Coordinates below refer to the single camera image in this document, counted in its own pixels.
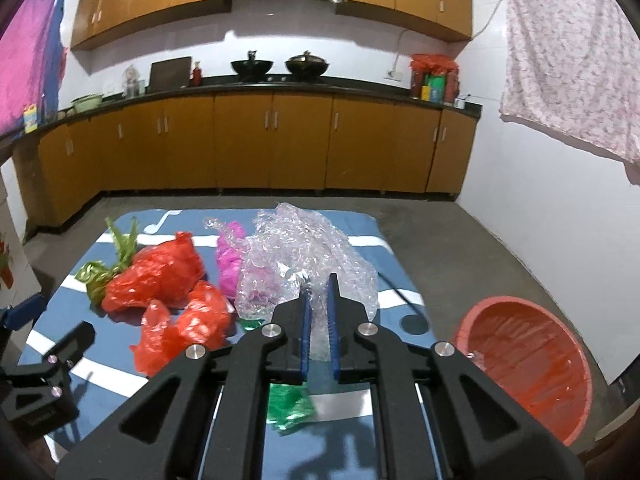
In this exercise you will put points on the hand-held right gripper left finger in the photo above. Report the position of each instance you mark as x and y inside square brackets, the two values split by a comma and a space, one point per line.
[303, 340]

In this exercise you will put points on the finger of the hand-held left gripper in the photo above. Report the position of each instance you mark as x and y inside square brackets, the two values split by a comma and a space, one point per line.
[25, 310]
[55, 375]

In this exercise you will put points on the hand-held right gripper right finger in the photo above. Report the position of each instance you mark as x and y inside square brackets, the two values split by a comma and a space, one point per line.
[334, 340]

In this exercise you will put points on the clear bubble wrap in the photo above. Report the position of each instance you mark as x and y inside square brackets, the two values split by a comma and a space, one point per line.
[300, 250]

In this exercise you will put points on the red plastic basket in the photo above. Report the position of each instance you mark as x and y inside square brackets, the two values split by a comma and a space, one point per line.
[525, 360]

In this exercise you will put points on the white panel with red print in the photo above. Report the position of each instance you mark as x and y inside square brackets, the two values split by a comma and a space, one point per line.
[15, 220]

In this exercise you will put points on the pink plastic bag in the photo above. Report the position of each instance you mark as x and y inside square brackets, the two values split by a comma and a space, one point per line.
[227, 270]

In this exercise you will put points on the blue striped tablecloth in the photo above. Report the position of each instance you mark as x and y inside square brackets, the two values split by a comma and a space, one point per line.
[370, 240]

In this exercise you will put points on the light green plastic bag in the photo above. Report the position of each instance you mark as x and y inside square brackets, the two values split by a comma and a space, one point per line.
[122, 245]

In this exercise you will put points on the red plastic bag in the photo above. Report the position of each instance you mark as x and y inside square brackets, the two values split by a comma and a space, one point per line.
[185, 327]
[155, 272]

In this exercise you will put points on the colourful yellow packet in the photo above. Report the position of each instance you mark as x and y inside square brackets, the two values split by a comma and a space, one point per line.
[30, 119]

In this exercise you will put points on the wooden lower cabinets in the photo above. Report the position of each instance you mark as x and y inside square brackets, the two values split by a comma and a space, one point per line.
[240, 140]

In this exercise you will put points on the green basin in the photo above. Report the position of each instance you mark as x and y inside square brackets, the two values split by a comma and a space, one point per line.
[87, 103]

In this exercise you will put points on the magenta hanging cloth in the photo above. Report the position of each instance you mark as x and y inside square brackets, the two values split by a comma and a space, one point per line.
[30, 60]

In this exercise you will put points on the glass jar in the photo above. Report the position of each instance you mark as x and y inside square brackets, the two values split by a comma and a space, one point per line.
[133, 82]

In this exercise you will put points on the black kitchen countertop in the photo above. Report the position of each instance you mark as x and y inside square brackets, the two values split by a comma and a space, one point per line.
[365, 87]

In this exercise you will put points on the green container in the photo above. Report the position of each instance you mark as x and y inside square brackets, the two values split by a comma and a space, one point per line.
[437, 89]

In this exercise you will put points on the black wok with lid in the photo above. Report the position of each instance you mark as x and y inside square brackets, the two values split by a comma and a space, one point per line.
[306, 66]

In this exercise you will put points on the dark cutting board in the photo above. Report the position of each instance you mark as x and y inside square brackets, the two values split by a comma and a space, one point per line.
[171, 74]

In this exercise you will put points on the black open wok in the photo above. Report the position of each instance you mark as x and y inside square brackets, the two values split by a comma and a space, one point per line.
[251, 66]

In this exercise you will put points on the red sauce bottle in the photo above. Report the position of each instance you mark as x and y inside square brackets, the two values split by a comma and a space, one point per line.
[198, 75]

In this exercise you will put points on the red bag on countertop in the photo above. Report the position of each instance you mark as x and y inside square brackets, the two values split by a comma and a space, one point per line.
[432, 64]

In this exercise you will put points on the pink floral hanging cloth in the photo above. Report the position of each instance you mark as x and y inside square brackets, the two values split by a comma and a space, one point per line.
[565, 60]

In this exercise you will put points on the white wall socket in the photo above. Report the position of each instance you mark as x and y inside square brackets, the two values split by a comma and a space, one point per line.
[393, 75]

